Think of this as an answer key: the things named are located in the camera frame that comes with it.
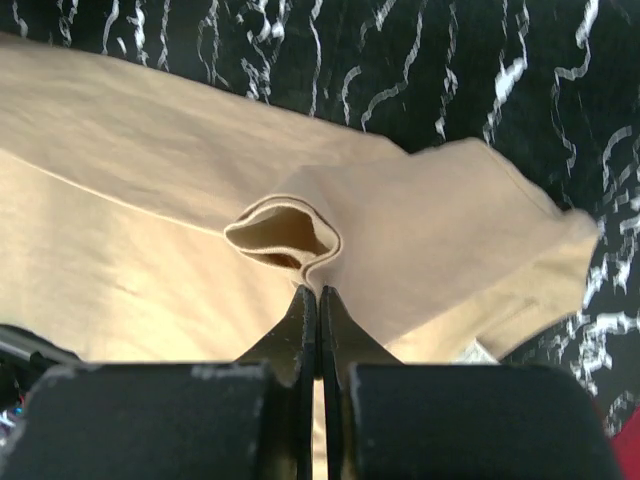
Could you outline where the beige t shirt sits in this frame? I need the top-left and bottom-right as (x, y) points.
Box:
(0, 32), (601, 480)

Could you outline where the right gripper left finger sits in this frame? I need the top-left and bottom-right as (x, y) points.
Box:
(238, 286), (318, 479)

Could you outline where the black marble pattern mat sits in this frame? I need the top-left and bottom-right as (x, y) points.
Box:
(1, 1), (639, 434)

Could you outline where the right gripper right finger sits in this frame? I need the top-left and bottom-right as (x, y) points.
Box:
(319, 286), (401, 479)

